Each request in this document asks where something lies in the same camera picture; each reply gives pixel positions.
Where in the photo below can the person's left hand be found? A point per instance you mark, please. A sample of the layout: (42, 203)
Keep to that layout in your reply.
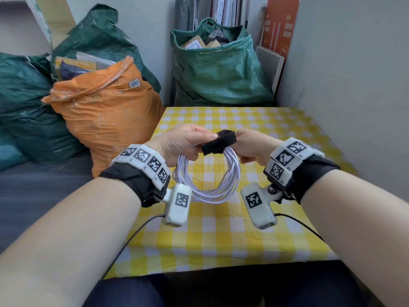
(175, 140)

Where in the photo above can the person's right hand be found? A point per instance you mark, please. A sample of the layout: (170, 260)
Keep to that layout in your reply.
(255, 145)

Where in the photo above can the person's right forearm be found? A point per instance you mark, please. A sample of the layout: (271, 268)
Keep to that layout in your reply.
(361, 239)

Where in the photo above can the person's left forearm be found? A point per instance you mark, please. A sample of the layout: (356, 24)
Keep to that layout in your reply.
(64, 246)

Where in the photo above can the person's legs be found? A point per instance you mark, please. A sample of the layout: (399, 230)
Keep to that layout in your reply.
(223, 287)

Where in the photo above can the white marker wrist band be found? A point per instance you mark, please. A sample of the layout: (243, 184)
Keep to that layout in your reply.
(289, 155)
(142, 158)

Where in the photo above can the orange woven sack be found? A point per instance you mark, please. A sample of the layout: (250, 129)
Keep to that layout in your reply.
(108, 118)

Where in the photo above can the upright open green sack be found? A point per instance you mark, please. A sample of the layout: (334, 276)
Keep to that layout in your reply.
(223, 73)

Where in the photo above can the small pale leaning board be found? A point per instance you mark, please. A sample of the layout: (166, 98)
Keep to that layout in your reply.
(270, 65)

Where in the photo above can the labelled cardboard box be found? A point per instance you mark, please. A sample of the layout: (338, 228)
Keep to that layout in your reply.
(193, 43)

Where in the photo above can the small plain cardboard box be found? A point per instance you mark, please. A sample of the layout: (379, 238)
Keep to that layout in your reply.
(213, 44)

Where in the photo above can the large grey board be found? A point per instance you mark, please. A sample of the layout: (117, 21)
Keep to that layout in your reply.
(348, 92)

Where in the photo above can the clear plastic parcel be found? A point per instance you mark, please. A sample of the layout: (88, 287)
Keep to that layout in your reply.
(97, 60)

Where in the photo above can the grey plastic parcel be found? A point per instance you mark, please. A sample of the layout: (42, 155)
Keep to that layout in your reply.
(217, 35)

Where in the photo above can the orange poster board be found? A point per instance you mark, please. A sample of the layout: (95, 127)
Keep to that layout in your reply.
(279, 25)

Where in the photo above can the yellow flat parcel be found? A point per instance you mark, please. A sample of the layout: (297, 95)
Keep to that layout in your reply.
(80, 63)

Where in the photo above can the dark blue parcel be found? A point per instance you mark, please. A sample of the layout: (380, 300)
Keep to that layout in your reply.
(72, 71)

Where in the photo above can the grey folded cover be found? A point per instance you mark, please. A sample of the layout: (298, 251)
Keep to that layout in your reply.
(183, 12)

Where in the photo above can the tall crumpled green sack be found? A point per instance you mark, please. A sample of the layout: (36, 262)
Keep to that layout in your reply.
(99, 31)

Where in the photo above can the bundle of leaning boards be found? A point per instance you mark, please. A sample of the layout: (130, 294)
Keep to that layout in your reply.
(238, 9)

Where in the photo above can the blue plastic bag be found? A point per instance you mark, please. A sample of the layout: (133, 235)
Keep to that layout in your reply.
(9, 156)

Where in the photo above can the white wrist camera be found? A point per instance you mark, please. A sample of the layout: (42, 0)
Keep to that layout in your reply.
(177, 206)
(257, 207)

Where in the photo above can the grey metal frame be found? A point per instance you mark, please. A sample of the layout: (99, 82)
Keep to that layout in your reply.
(203, 6)

